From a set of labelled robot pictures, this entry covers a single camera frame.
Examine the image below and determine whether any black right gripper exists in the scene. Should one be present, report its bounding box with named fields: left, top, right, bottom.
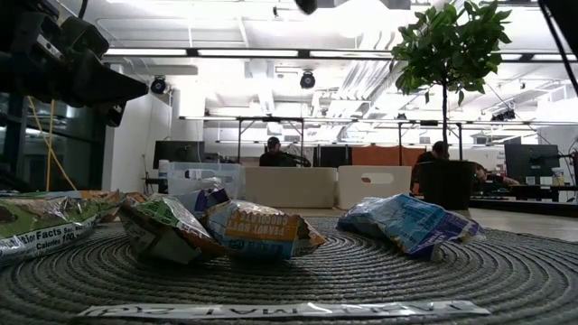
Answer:
left=294, top=0, right=320, bottom=16

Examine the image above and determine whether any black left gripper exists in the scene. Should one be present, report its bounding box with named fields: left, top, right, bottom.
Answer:
left=42, top=15, right=149, bottom=129

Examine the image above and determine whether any orange Chewy granola bar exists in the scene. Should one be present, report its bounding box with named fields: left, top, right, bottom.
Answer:
left=200, top=199, right=330, bottom=262
left=79, top=188, right=148, bottom=223
left=117, top=193, right=229, bottom=266

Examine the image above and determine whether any blue Chewy granola bar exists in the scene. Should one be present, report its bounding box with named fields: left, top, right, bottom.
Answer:
left=173, top=186, right=232, bottom=218
left=335, top=192, right=488, bottom=262

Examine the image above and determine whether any green chip bag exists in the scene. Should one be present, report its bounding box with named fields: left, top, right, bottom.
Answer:
left=0, top=191, right=122, bottom=268

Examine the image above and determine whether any long ceiling light bar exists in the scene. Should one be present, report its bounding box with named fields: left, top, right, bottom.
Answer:
left=309, top=50, right=395, bottom=60
left=499, top=52, right=578, bottom=62
left=103, top=47, right=189, bottom=58
left=197, top=48, right=300, bottom=58

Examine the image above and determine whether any black computer monitor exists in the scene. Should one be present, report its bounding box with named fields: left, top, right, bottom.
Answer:
left=504, top=144, right=561, bottom=185
left=153, top=140, right=206, bottom=171

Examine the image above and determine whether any clear plastic bin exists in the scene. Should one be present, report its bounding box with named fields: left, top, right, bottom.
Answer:
left=166, top=161, right=247, bottom=211

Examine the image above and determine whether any green leafy plant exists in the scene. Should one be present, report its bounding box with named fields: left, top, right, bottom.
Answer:
left=389, top=0, right=515, bottom=163

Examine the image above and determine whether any black partition panel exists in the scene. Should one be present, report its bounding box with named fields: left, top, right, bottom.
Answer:
left=317, top=144, right=354, bottom=169

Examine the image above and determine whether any person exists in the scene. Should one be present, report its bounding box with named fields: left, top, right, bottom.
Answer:
left=257, top=135, right=313, bottom=169
left=472, top=163, right=521, bottom=190
left=409, top=140, right=452, bottom=196

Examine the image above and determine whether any orange partition panel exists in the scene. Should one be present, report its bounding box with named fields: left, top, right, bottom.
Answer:
left=351, top=145, right=427, bottom=168

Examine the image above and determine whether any grey plastic bin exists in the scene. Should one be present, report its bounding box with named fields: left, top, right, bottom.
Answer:
left=243, top=166, right=340, bottom=210

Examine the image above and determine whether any white plastic bin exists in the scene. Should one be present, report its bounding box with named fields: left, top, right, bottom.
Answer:
left=336, top=164, right=414, bottom=211

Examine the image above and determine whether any black plant pot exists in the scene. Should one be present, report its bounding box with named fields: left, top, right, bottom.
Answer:
left=417, top=159, right=479, bottom=212

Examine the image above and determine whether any round grey woven placemat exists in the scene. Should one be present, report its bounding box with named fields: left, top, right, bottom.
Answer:
left=0, top=215, right=578, bottom=325

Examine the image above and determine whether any white label tape strip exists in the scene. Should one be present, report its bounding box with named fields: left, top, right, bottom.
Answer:
left=76, top=299, right=492, bottom=320

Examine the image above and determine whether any black office desk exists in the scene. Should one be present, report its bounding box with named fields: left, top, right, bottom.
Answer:
left=508, top=183, right=578, bottom=203

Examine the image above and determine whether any yellow power cable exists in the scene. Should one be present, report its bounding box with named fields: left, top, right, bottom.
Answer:
left=25, top=96, right=79, bottom=192

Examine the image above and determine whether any black metal rack frame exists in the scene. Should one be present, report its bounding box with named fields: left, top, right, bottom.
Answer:
left=397, top=119, right=465, bottom=160
left=235, top=116, right=305, bottom=164

